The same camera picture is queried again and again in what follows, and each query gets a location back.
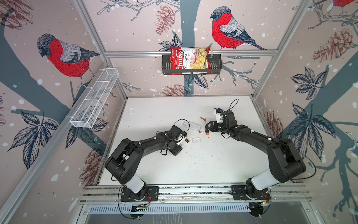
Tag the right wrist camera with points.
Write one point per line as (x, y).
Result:
(218, 114)

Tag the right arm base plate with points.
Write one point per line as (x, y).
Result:
(242, 192)

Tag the red cassava chips bag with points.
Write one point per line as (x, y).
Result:
(189, 58)

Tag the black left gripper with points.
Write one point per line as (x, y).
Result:
(177, 150)

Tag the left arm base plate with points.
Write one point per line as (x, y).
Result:
(146, 194)

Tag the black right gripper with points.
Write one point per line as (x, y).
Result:
(212, 126)

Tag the aluminium mounting rail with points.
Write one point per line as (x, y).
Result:
(197, 193)

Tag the black wire basket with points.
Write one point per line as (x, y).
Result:
(211, 64)

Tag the white air conditioner remote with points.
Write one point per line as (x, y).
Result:
(184, 142)

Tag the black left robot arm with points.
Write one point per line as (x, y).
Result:
(123, 163)

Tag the orange black screwdriver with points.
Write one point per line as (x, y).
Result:
(207, 131)

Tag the white remote control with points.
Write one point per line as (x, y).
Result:
(191, 125)

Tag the white mesh wall shelf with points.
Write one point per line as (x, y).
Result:
(90, 108)

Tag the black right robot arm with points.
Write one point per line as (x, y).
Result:
(284, 160)

